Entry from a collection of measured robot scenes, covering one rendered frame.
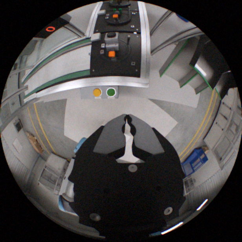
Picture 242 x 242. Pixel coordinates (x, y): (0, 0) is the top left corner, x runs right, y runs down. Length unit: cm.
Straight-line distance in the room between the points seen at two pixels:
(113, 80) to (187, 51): 37
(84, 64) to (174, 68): 45
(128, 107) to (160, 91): 24
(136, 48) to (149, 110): 41
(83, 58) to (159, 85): 49
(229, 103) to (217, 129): 124
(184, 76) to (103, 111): 54
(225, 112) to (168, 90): 373
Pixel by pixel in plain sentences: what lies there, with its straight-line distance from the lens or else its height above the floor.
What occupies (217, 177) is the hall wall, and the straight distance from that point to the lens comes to 918.
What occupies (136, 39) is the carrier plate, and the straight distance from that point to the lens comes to 44.
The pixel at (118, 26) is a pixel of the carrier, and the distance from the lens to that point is 49.
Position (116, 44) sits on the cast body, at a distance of 30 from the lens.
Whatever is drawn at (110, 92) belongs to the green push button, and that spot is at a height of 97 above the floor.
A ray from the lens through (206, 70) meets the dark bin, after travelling 29.
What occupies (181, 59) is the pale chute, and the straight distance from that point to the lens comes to 37.
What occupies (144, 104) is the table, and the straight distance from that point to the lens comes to 53.
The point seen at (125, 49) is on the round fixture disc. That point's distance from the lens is 38.
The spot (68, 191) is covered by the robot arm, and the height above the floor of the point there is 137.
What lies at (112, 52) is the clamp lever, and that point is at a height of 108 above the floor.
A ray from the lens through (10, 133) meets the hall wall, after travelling 836.
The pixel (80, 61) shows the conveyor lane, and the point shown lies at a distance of 51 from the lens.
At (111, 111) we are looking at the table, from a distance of 54.
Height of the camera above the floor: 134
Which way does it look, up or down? 58 degrees down
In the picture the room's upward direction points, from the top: 177 degrees counter-clockwise
